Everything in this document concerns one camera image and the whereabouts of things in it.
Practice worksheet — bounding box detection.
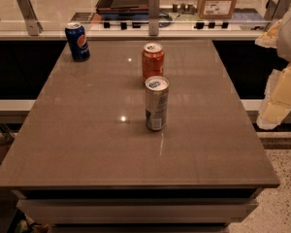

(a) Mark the silver energy drink can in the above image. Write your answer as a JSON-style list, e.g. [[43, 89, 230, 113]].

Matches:
[[145, 76, 169, 131]]

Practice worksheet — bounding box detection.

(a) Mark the metal glass bracket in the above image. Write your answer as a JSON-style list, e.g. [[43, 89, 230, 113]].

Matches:
[[264, 0, 291, 30], [148, 0, 160, 36], [16, 0, 43, 36]]

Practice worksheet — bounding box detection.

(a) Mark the blue pepsi can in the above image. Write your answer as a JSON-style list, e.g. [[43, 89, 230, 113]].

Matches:
[[65, 22, 90, 61]]

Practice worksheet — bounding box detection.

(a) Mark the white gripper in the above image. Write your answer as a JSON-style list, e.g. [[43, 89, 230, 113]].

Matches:
[[255, 7, 291, 130]]

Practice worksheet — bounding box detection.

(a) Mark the dark tray bin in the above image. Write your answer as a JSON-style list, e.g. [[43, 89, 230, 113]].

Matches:
[[95, 0, 160, 16]]

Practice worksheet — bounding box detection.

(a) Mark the left metal glass bracket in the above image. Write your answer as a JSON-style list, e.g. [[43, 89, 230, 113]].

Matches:
[[16, 0, 43, 36]]

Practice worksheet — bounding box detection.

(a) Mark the middle metal glass bracket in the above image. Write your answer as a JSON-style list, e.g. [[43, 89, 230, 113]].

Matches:
[[148, 0, 160, 36]]

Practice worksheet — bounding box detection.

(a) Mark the cardboard box with label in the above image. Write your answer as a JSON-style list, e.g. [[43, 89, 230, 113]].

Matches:
[[197, 0, 237, 19]]

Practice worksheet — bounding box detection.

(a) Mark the right metal glass bracket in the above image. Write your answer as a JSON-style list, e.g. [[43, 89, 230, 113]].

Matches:
[[264, 0, 291, 30]]

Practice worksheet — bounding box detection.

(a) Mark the red coke can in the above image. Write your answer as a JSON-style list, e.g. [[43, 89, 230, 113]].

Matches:
[[142, 43, 165, 80]]

